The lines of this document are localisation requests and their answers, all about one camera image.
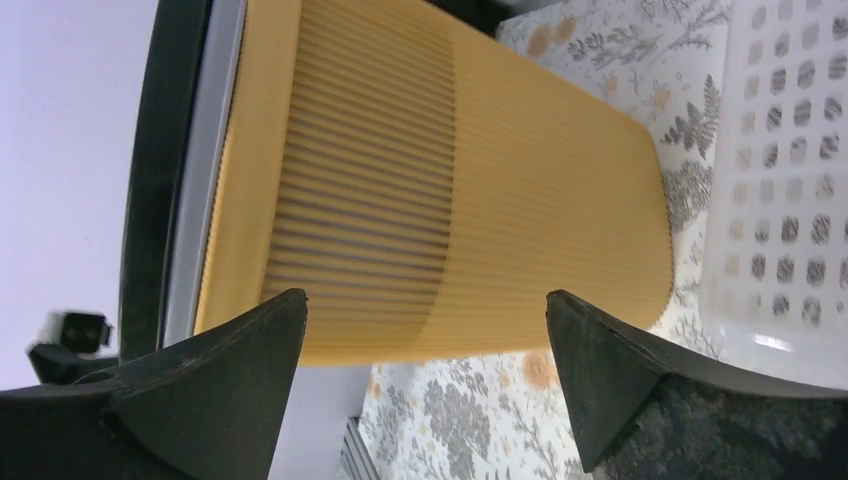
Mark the floral patterned table mat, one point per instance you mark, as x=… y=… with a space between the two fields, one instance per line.
x=504 y=416

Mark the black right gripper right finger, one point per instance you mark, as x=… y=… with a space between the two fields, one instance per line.
x=642 y=407

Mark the black bucket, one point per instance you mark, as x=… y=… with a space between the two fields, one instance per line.
x=161 y=139

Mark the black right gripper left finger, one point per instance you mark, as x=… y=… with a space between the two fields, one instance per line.
x=209 y=407

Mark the white mesh plastic basket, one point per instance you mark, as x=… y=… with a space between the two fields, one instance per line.
x=774 y=280

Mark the grey plastic bucket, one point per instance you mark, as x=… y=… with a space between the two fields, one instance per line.
x=211 y=107

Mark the yellow plastic waste bin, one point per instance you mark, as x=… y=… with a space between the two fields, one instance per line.
x=425 y=186

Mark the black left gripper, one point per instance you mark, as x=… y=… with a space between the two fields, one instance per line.
x=56 y=364

